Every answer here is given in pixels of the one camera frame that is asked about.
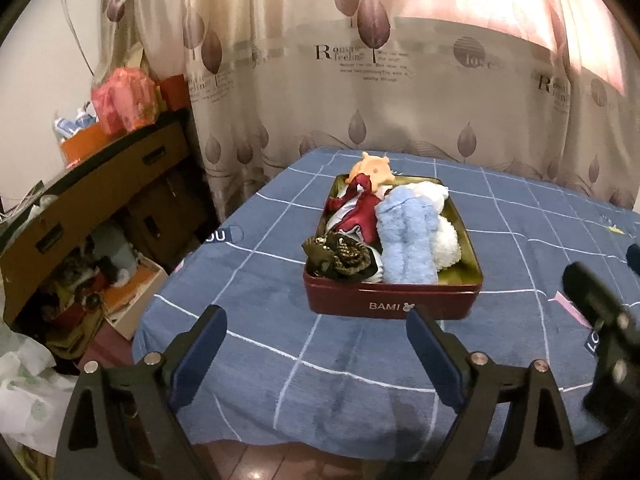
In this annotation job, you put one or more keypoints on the orange box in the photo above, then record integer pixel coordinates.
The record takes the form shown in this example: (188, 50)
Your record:
(85, 145)

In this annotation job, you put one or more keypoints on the dark red tin box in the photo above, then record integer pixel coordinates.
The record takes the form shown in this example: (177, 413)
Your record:
(390, 302)

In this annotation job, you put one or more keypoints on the black and gold patterned cloth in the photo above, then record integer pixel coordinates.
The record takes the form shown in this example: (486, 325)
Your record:
(340, 255)

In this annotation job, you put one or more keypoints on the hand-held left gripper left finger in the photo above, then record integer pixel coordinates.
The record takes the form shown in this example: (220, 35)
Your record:
(200, 350)

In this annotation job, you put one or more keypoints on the open cardboard box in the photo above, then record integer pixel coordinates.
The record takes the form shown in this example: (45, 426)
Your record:
(140, 290)

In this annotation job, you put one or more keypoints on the white plastic bag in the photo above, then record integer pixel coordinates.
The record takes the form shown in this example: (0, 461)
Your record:
(30, 390)

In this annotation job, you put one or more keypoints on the pink plastic bag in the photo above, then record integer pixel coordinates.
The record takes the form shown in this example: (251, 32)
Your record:
(125, 100)

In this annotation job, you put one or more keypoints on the red ruffled white cloth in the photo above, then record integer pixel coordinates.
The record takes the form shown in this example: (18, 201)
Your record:
(362, 212)

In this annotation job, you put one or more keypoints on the pile of clutter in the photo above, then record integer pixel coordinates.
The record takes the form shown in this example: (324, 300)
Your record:
(80, 290)

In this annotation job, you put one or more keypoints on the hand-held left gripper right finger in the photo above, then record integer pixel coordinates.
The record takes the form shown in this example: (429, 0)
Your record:
(432, 355)

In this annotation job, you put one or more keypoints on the blue checked blanket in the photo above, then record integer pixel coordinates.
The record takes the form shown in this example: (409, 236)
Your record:
(300, 355)

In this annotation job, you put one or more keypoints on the beige leaf print curtain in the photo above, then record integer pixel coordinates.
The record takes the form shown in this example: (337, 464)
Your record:
(400, 85)

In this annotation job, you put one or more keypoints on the orange soft toy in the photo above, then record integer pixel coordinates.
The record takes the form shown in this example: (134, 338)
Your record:
(372, 172)

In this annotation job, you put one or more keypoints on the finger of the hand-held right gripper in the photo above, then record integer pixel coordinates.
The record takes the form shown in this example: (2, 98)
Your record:
(635, 257)
(592, 295)

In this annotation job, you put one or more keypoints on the white and yellow fluffy cloth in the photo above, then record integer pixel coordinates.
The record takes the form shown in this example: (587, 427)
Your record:
(446, 242)

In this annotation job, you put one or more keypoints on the brown wooden dresser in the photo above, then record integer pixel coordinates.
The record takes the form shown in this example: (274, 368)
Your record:
(100, 180)

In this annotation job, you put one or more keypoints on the light blue fluffy towel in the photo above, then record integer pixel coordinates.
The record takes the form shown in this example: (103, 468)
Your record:
(407, 240)

